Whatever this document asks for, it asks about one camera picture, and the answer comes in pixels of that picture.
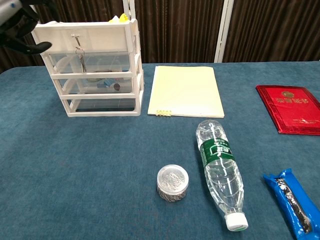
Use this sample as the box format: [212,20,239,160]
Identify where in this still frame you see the white aluminium frame post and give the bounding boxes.
[214,0,235,64]
[122,0,136,21]

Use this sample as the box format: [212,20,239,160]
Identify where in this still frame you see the blue snack packet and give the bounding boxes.
[262,167,320,240]

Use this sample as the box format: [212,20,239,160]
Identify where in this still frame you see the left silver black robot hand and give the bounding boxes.
[0,0,53,55]

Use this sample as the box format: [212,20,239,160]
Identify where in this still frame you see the pale yellow paper folder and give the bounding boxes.
[147,65,225,119]

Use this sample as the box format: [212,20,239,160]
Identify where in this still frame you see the metal keys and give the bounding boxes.
[74,46,88,73]

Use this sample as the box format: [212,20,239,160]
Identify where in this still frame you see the red certificate book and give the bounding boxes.
[255,84,320,136]

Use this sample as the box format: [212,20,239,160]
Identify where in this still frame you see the clear plastic drawer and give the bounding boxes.
[48,51,134,74]
[56,77,135,95]
[68,98,138,113]

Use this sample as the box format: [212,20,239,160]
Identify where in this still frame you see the clear water bottle green label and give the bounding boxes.
[195,119,250,232]

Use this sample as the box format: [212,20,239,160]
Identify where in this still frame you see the blue felt table cover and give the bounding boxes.
[0,61,320,240]

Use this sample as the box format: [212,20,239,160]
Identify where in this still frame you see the white plastic drawer organizer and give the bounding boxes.
[31,17,145,118]

